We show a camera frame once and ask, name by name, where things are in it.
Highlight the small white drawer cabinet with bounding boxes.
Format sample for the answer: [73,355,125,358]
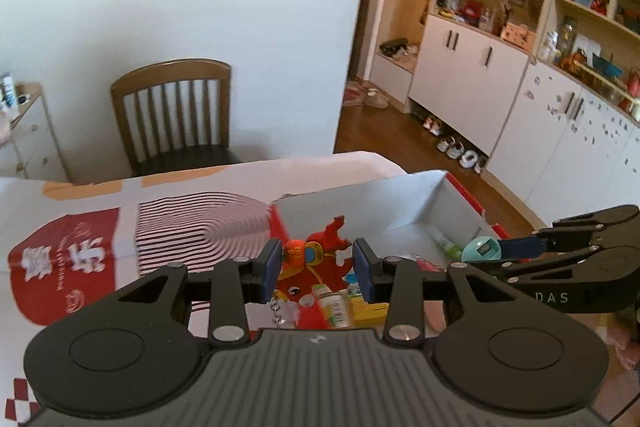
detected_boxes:
[0,82,71,182]

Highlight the person's right hand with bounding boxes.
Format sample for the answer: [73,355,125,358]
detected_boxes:
[607,309,640,370]

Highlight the black item on bench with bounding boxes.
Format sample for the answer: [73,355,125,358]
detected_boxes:
[378,38,409,58]

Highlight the yellow rectangular block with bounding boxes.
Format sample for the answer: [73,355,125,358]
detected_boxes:
[350,297,391,324]

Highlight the small wooden slotted box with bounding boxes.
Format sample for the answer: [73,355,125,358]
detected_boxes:
[501,22,536,54]

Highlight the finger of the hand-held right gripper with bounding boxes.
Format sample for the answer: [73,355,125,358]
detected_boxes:
[497,205,640,258]
[467,248,602,281]

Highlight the patterned door rug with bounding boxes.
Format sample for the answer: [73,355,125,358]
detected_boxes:
[342,79,371,108]

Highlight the brown wooden chair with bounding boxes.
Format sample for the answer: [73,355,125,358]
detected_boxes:
[110,58,242,180]

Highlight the teal round digital timer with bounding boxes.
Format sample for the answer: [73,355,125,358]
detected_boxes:
[462,236,503,264]

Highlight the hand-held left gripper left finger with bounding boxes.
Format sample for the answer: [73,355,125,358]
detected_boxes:
[110,238,283,349]

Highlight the large white cabinet unit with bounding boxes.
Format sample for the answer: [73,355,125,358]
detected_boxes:
[370,0,640,233]

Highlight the red plush dragon keychain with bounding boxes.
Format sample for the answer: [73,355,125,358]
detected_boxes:
[270,216,354,331]

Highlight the pair of beige slippers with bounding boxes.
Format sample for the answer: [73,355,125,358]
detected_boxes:
[357,87,391,110]

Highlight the small bottle with green label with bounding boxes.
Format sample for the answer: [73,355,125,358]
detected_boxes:
[312,284,354,329]

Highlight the red and white printed tablecloth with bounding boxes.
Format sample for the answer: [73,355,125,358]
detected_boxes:
[0,150,407,427]

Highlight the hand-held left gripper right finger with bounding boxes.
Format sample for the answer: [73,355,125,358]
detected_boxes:
[352,238,523,349]

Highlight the row of shoes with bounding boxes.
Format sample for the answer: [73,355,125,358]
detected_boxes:
[421,113,489,174]

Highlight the green and white pen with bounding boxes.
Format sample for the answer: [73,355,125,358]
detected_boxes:
[429,226,464,259]

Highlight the red and white cardboard box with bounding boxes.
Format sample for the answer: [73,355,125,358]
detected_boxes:
[267,169,511,343]

